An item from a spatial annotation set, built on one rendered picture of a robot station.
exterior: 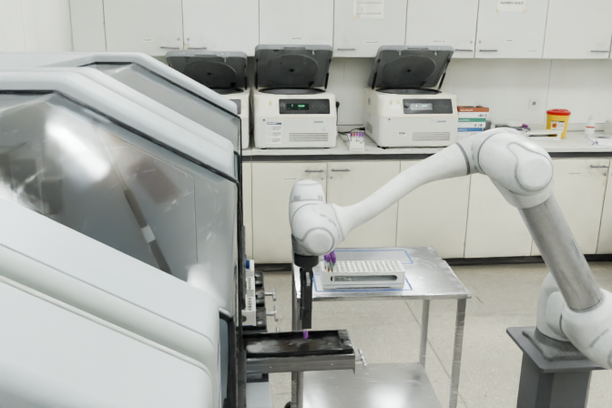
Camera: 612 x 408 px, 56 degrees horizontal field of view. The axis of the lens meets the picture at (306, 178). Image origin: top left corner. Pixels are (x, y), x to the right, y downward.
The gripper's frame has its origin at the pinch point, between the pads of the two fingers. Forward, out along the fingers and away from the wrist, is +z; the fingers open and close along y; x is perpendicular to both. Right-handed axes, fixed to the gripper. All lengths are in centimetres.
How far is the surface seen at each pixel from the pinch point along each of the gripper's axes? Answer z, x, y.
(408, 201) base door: 36, 96, -225
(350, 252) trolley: 6, 25, -62
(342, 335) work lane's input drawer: 6.3, 11.2, 2.4
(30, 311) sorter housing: -63, -34, 115
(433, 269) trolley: 6, 54, -43
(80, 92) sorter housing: -71, -50, 37
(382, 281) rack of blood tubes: 3.7, 30.6, -28.4
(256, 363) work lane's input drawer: 9.1, -15.1, 11.0
